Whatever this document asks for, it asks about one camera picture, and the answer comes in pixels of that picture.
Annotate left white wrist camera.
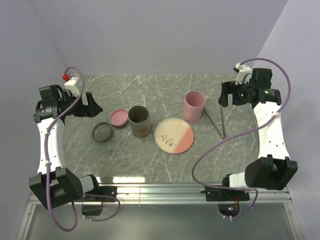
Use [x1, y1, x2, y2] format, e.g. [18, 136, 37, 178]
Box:
[64, 75, 83, 97]

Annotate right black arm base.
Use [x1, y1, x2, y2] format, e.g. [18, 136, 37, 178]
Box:
[200, 186, 250, 217]

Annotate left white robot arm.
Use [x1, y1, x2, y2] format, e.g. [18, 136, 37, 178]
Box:
[29, 84, 101, 208]

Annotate tall pink container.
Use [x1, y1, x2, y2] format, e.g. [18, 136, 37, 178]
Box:
[182, 91, 206, 124]

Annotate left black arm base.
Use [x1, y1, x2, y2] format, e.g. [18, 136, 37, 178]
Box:
[81, 185, 119, 217]

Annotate grey lid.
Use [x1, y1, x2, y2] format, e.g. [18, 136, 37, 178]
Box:
[92, 122, 113, 143]

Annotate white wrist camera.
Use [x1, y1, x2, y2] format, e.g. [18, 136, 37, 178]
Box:
[64, 75, 83, 97]
[234, 62, 252, 85]

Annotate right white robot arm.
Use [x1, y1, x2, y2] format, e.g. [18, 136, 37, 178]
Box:
[218, 64, 298, 200]

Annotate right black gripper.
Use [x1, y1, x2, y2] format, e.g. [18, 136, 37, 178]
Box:
[218, 78, 254, 107]

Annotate pink lid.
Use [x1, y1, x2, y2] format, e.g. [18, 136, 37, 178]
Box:
[109, 108, 129, 127]

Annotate aluminium frame rail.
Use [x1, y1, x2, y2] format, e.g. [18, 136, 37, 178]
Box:
[14, 182, 292, 207]

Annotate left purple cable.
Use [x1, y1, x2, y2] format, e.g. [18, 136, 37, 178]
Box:
[44, 66, 85, 232]

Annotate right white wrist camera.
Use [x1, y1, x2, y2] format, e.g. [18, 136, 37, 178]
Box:
[234, 62, 252, 85]

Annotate pink and white plate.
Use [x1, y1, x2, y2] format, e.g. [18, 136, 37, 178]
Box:
[154, 118, 194, 154]

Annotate metal food tongs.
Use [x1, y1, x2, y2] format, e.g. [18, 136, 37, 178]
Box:
[203, 107, 226, 140]

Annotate tall grey container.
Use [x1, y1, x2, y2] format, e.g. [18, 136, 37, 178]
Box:
[128, 105, 151, 139]

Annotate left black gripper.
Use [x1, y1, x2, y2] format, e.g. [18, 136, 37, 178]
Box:
[59, 91, 103, 118]

